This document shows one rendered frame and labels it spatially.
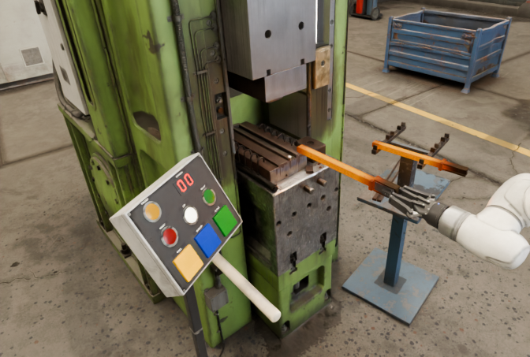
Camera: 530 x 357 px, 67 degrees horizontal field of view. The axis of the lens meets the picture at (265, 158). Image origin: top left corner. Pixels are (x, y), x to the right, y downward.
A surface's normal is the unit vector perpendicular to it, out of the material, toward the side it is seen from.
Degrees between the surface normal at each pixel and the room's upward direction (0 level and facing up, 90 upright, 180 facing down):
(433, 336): 0
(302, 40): 90
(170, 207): 60
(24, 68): 90
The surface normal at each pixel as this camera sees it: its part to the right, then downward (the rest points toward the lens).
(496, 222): -0.24, -0.73
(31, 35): 0.58, 0.39
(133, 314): -0.05, -0.86
